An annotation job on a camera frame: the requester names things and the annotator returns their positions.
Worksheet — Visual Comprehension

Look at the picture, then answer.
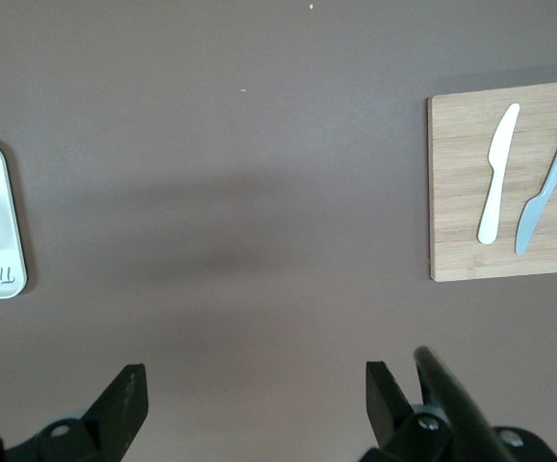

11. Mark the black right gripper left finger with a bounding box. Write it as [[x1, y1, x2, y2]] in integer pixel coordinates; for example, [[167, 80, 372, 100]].
[[35, 364, 149, 462]]

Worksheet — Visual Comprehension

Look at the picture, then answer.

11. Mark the bamboo cutting board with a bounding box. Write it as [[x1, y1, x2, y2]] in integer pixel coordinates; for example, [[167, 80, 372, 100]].
[[426, 79, 557, 283]]

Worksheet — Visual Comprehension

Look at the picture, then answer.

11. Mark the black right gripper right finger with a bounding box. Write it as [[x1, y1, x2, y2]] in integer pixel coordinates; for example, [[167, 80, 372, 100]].
[[359, 360, 455, 462]]

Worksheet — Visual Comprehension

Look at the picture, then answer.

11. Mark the white plastic knife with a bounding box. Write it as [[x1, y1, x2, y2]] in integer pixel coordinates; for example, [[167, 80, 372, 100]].
[[476, 102, 521, 245]]

